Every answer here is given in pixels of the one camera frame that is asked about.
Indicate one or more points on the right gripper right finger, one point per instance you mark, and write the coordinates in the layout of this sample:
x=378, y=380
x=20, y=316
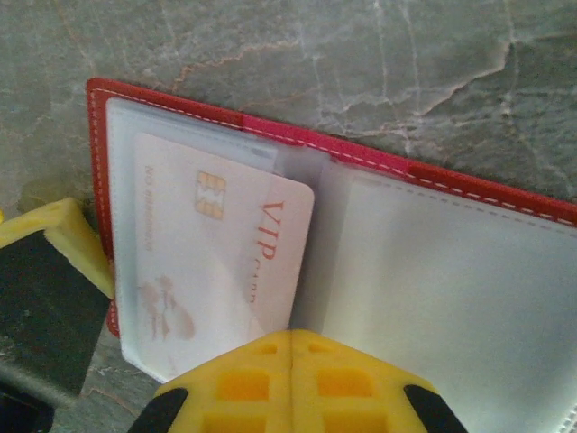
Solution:
x=347, y=397

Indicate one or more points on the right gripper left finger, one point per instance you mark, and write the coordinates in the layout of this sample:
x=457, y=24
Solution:
x=243, y=397

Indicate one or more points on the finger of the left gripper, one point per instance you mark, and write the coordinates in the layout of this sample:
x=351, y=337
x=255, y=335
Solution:
x=54, y=288

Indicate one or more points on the red card holder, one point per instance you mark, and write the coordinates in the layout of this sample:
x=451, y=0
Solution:
x=405, y=270

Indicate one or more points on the white VIP credit card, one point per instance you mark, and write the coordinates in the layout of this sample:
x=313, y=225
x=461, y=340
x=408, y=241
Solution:
x=216, y=252

